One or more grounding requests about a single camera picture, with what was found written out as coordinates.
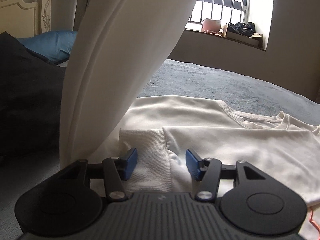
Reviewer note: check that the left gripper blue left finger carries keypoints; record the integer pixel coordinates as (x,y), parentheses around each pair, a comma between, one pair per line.
(116,170)

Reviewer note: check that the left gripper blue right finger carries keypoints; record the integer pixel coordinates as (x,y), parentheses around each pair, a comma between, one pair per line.
(207,172)

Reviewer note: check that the cream bear hoodie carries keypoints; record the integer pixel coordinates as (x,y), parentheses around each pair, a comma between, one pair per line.
(119,46)

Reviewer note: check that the grey fleece bed blanket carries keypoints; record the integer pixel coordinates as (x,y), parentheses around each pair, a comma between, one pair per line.
(22,170)

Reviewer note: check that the black folded garment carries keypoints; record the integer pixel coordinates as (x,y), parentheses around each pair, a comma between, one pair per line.
(31,92)

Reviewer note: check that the blue pillow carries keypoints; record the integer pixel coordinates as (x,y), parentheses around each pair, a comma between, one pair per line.
(56,46)

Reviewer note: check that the pink flower pot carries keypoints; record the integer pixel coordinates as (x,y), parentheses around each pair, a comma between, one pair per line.
(209,25)

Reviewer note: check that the cream carved headboard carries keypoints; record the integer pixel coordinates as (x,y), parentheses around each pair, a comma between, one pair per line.
(21,19)

